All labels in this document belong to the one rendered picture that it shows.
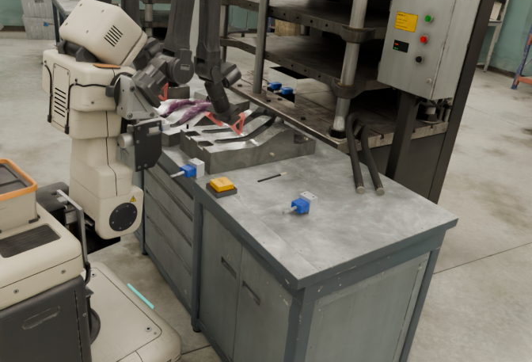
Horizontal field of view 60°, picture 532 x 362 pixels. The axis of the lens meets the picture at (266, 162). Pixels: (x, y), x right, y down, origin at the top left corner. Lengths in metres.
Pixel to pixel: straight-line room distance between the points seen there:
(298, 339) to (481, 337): 1.29
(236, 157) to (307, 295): 0.63
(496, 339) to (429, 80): 1.29
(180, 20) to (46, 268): 0.75
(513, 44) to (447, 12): 6.94
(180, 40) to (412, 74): 1.07
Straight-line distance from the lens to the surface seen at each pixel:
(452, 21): 1.97
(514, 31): 8.88
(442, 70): 2.00
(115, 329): 1.84
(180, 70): 1.34
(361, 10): 2.09
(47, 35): 8.15
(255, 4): 2.82
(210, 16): 1.41
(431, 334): 2.44
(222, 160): 1.70
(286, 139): 1.84
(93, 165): 1.52
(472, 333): 2.54
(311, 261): 1.30
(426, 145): 2.70
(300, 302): 1.36
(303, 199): 1.51
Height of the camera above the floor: 1.56
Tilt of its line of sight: 25 degrees down
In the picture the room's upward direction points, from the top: 6 degrees clockwise
